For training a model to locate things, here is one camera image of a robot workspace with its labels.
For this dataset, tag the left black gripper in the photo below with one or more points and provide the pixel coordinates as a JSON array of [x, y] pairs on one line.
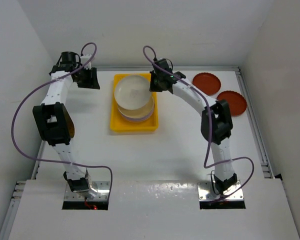
[[92, 82]]

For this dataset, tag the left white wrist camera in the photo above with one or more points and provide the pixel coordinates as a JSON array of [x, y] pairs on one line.
[[86, 61]]

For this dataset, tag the cream white plate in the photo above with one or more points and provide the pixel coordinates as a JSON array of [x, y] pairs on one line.
[[132, 92]]

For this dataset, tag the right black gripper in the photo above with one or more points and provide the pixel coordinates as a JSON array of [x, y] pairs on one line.
[[153, 87]]

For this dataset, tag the beige plate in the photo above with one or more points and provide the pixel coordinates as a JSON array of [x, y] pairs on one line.
[[140, 112]]

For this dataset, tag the pink plate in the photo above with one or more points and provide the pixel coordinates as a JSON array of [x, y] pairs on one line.
[[136, 119]]

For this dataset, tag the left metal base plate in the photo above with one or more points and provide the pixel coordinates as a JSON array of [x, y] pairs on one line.
[[99, 193]]

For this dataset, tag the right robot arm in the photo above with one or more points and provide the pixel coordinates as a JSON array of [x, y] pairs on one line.
[[216, 121]]

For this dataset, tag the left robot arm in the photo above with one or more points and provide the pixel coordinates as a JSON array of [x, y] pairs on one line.
[[54, 123]]

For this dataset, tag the red fluted dish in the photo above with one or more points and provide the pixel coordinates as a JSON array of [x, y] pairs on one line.
[[237, 103], [208, 83]]

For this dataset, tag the yellow plastic bin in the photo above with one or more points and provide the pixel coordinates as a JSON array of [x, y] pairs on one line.
[[120, 123]]

